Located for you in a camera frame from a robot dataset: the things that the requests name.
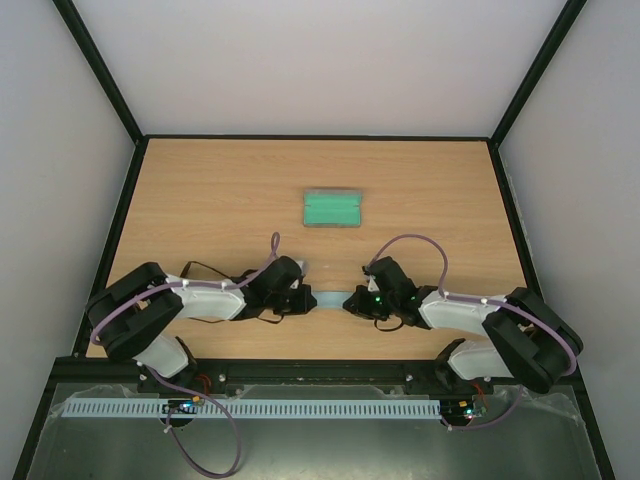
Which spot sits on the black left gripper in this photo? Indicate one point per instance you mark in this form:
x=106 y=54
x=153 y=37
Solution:
x=302 y=306

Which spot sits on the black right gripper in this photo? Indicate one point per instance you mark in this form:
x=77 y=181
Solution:
x=355 y=301

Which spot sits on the blue cleaning cloth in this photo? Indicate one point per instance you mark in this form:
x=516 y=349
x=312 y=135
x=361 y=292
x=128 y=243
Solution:
x=330 y=299

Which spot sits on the grey leather glasses case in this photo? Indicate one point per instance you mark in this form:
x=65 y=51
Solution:
x=332 y=208

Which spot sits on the black sunglasses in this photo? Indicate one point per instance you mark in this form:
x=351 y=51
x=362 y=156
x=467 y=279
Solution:
x=200 y=271

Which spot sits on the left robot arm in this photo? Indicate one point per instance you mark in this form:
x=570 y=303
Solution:
x=129 y=318

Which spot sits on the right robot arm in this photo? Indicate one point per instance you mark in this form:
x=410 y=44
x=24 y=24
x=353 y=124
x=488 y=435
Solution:
x=520 y=336

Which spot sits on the metal front tray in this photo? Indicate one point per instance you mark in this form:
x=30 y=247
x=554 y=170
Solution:
x=512 y=436

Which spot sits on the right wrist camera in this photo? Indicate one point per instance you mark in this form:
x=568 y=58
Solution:
x=372 y=285

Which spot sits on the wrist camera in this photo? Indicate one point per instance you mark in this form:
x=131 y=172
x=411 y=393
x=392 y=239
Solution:
x=372 y=285
x=304 y=267

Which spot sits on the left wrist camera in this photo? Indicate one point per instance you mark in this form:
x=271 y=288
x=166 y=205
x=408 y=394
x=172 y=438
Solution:
x=304 y=267

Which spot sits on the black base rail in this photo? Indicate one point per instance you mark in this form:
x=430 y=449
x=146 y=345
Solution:
x=224 y=377

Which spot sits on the light blue slotted cable duct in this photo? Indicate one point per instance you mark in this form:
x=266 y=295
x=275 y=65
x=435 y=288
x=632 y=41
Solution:
x=253 y=409

